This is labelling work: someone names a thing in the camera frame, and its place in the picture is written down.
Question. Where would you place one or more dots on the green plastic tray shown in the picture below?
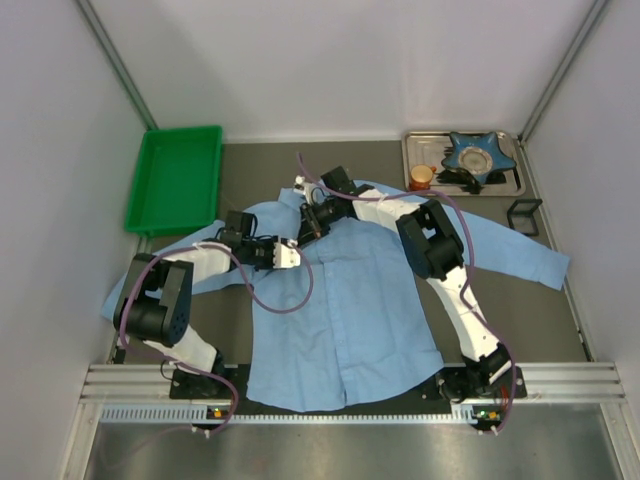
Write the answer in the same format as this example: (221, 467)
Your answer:
(175, 186)

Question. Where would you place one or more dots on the light blue button shirt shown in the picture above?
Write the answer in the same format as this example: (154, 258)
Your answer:
(364, 329)

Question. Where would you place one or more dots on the orange cup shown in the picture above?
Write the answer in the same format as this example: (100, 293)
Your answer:
(421, 177)

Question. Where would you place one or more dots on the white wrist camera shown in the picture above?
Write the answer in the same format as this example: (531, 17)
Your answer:
(285, 254)
(304, 188)

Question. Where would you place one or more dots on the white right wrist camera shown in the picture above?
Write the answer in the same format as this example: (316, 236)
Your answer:
(304, 188)

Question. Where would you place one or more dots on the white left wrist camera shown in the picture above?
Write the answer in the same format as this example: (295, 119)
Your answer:
(285, 254)

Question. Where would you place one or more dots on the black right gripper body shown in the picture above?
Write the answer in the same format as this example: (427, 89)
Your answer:
(310, 227)

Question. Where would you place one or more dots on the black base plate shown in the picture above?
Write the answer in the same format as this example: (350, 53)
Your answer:
(345, 395)

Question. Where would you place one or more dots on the silver metal tray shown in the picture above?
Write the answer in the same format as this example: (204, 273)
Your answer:
(430, 148)

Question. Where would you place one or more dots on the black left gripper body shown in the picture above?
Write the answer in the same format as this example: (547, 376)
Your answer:
(267, 253)

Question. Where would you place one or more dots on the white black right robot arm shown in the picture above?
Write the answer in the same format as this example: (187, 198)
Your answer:
(434, 251)

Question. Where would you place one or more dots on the blue star-shaped dish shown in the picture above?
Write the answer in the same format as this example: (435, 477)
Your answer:
(478, 155)

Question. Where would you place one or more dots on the black comb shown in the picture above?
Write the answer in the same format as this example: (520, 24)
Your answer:
(465, 181)

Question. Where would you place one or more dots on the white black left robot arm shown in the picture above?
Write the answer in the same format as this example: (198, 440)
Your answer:
(155, 302)

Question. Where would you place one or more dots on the black brooch box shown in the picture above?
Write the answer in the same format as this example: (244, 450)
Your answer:
(521, 216)

